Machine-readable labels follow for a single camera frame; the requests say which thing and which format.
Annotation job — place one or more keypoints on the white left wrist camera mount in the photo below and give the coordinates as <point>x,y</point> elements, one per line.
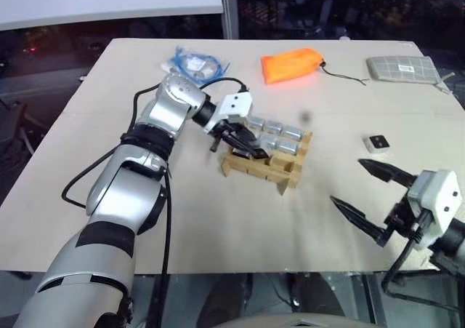
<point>234,104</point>

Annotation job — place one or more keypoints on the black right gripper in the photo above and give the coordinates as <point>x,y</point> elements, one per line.
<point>399,219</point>

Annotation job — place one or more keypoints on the wooden pallet rack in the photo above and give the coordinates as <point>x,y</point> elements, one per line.
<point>270,169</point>

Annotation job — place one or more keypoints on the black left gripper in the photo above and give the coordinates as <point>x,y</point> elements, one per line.
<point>227,128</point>

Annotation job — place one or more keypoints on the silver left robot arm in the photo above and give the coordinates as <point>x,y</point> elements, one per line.
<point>120,190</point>

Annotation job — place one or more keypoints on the grey metal pillar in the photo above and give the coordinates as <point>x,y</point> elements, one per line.
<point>229,8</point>

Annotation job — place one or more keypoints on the grey checked pouch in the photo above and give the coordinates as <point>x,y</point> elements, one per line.
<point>401,68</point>

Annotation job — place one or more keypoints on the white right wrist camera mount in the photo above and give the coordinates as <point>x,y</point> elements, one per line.
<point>437,197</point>

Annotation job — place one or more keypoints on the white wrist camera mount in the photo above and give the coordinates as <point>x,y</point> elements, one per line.
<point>437,197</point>
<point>234,104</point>

